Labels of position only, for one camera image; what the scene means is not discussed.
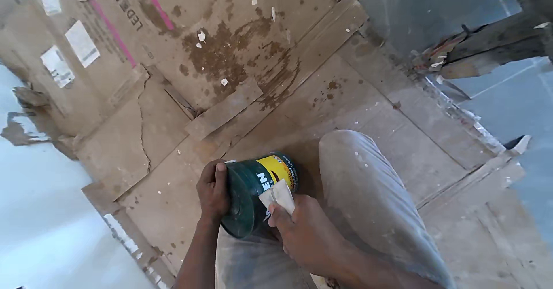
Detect cardboard sheet with pink stripes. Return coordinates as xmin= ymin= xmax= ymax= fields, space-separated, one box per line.
xmin=0 ymin=0 xmax=369 ymax=151

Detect torn plain cardboard flap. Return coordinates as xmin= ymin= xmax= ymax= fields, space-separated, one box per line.
xmin=77 ymin=64 xmax=192 ymax=202

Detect large dusty brown cardboard sheet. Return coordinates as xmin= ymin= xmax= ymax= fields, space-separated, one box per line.
xmin=82 ymin=32 xmax=507 ymax=286

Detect dark torn cardboard piece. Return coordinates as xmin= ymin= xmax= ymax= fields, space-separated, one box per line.
xmin=414 ymin=12 xmax=553 ymax=80

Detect person's legs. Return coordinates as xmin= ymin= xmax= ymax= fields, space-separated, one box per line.
xmin=215 ymin=129 xmax=456 ymax=289

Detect small cardboard strip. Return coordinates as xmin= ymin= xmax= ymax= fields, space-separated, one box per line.
xmin=185 ymin=78 xmax=264 ymax=142

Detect dark green paint can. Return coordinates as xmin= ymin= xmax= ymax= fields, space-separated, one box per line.
xmin=221 ymin=152 xmax=299 ymax=239

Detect person's left hand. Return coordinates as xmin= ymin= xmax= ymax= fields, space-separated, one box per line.
xmin=196 ymin=159 xmax=231 ymax=221

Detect person's right hand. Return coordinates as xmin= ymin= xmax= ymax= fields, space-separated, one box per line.
xmin=267 ymin=194 xmax=346 ymax=279

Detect person's right forearm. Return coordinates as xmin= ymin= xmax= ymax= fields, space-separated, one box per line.
xmin=325 ymin=237 xmax=446 ymax=289

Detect person's left forearm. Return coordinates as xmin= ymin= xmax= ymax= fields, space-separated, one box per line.
xmin=173 ymin=215 xmax=222 ymax=289

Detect pale worn cardboard sheet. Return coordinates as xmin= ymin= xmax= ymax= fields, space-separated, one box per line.
xmin=417 ymin=135 xmax=553 ymax=289

